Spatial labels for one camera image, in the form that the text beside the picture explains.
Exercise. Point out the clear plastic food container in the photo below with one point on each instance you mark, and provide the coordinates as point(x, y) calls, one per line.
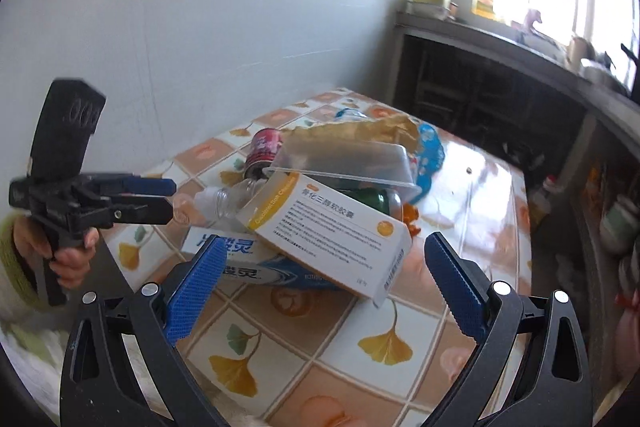
point(345, 162)

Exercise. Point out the tan snack bag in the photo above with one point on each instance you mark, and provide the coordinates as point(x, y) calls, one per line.
point(370, 129)

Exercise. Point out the blue plastic bag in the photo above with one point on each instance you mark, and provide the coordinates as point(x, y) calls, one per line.
point(427, 152)

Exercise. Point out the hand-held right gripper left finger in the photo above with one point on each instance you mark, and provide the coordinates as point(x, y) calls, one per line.
point(200, 287)

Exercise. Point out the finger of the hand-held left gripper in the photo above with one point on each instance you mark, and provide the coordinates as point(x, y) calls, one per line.
point(150, 186)
point(145, 212)

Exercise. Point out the yellow box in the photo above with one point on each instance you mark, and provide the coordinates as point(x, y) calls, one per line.
point(486, 6)

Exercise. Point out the blue white toothpaste box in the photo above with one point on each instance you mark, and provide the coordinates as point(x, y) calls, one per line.
point(250, 257)

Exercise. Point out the red-capped bottle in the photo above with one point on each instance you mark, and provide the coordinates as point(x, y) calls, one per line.
point(544, 202)

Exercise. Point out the green drink can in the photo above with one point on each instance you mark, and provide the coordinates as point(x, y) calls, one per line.
point(377, 202)

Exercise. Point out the concrete kitchen counter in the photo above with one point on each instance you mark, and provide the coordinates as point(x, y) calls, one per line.
point(500, 39)

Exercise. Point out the enamel basin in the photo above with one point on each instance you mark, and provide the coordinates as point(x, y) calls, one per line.
point(430, 1)

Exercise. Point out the white orange medicine box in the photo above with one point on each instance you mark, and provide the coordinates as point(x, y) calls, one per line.
point(330, 232)

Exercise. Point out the person's left hand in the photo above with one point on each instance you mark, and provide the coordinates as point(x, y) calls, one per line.
point(72, 264)

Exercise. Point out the ginkgo-print tablecloth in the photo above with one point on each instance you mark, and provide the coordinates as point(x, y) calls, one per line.
point(320, 347)

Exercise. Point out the clear plastic bottle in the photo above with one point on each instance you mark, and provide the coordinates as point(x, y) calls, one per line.
point(225, 202)

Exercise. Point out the red drink can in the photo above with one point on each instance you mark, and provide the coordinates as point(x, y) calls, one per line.
point(262, 147)

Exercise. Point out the metal pot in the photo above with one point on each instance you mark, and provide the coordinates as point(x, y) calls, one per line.
point(600, 74)

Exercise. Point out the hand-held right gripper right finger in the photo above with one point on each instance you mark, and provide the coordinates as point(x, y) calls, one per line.
point(452, 287)

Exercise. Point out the orange wrapper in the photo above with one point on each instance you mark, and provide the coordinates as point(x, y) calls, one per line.
point(412, 217)

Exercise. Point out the person's left forearm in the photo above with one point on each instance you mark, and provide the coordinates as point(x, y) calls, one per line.
point(15, 287)

